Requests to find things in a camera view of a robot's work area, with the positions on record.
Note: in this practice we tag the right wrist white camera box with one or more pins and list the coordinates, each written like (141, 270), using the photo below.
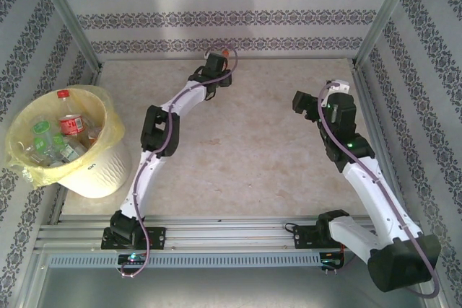
(339, 86)

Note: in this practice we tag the white waste bin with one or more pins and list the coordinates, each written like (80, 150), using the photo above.
(94, 174)

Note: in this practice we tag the yellow waste bin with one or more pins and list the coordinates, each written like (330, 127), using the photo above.
(25, 174)

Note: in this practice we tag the orange cap orange label bottle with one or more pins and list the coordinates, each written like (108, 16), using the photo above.
(225, 53)

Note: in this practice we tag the right controller circuit board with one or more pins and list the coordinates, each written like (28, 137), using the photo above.
(332, 261)

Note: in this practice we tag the right aluminium frame post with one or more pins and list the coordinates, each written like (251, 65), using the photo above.
(388, 12)

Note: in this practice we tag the clear bottle white green label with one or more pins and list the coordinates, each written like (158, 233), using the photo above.
(68, 151)

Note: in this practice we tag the controller circuit board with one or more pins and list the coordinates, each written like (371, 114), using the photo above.
(332, 261)
(131, 258)

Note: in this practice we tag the left controller circuit board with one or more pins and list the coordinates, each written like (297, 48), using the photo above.
(131, 258)

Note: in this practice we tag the aluminium frame post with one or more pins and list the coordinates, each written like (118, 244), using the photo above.
(65, 16)
(388, 12)

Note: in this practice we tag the right aluminium side rail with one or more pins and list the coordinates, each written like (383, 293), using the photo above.
(371, 117)

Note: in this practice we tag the left aluminium frame post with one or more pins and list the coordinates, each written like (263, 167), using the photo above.
(65, 16)

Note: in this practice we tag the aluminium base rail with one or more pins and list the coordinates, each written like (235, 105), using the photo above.
(234, 236)

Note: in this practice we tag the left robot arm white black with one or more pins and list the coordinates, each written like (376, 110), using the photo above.
(187, 100)

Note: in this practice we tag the red label cola bottle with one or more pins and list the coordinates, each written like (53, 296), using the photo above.
(72, 124)

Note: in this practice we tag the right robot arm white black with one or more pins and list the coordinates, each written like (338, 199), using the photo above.
(397, 268)

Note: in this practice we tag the grey metal front panel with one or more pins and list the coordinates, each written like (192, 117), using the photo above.
(231, 286)

